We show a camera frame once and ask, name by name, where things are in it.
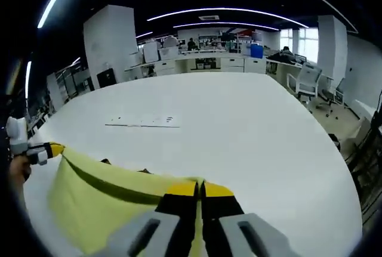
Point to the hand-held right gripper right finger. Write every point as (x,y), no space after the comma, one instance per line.
(221,206)

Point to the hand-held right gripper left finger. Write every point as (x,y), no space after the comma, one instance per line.
(179,206)

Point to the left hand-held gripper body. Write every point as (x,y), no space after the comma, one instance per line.
(18,134)

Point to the yellow blue grey garment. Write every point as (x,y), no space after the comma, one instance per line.
(98,209)

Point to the white template sheet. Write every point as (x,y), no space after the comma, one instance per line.
(143,120)

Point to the person's left hand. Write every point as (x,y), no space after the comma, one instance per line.
(19,170)

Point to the black cabinet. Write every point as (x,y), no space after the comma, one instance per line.
(106,78)

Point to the white square pillar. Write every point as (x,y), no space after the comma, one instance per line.
(110,42)
(332,48)

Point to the white box appliance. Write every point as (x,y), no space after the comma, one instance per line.
(150,52)

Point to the long white desk row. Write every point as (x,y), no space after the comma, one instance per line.
(209,61)

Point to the white office chair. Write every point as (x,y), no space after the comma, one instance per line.
(307,79)

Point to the black metal stand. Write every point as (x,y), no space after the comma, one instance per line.
(368,161)

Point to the grey office chair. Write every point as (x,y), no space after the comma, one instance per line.
(332,94)

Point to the blue storage box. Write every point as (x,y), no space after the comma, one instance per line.
(256,50)

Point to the shorter curved ceiling light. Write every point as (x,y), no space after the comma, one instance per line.
(226,24)

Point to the ceiling air vent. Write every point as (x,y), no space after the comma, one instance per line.
(209,17)

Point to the long curved ceiling light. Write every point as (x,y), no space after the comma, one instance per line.
(226,9)

